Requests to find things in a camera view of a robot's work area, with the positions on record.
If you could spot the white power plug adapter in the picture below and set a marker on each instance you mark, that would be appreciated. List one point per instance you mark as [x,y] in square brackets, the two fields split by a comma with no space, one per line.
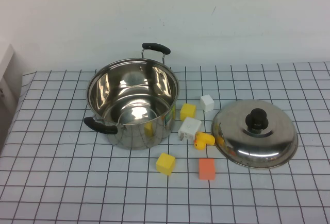
[190,128]

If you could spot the orange foam block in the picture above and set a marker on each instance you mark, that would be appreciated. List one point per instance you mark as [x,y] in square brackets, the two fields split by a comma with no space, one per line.
[207,169]

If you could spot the yellow rubber duck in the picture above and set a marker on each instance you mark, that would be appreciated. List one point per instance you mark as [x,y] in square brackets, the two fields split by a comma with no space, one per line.
[205,139]

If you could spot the white black grid tablecloth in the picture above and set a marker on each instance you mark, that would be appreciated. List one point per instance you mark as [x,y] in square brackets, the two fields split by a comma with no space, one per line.
[77,182]

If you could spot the white foam cube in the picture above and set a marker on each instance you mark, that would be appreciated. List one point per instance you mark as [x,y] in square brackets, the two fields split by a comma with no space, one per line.
[207,103]

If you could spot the steel lid with black knob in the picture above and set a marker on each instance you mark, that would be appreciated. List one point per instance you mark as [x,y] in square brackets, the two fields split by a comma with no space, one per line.
[268,146]

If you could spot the yellow foam cube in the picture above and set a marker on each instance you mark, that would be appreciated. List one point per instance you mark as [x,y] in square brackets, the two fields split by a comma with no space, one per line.
[165,164]
[187,112]

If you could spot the white cabinet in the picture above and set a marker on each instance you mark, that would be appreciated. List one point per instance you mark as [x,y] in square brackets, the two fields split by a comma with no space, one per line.
[7,85]

